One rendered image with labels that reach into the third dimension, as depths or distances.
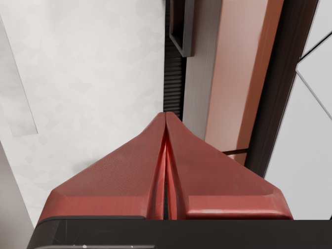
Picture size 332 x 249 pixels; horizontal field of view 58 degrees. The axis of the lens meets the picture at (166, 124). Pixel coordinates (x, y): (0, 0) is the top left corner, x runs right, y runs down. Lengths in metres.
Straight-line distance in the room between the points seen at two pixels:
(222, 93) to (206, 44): 0.04
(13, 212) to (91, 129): 1.21
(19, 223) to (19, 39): 1.35
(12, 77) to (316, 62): 0.29
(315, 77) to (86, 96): 0.25
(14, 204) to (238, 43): 1.41
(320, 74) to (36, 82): 0.28
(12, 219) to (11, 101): 1.27
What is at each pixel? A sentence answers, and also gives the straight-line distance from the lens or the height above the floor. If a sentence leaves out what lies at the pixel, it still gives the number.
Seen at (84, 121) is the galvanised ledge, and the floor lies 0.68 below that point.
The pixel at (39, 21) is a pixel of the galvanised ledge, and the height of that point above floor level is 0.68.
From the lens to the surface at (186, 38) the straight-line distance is 0.25.
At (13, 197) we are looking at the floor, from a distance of 1.51.
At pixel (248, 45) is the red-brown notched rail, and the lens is 0.21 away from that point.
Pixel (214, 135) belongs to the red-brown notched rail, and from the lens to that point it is 0.24.
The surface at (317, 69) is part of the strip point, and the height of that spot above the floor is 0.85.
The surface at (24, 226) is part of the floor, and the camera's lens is 1.65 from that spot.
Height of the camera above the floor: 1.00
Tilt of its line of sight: 52 degrees down
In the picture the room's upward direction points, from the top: 159 degrees clockwise
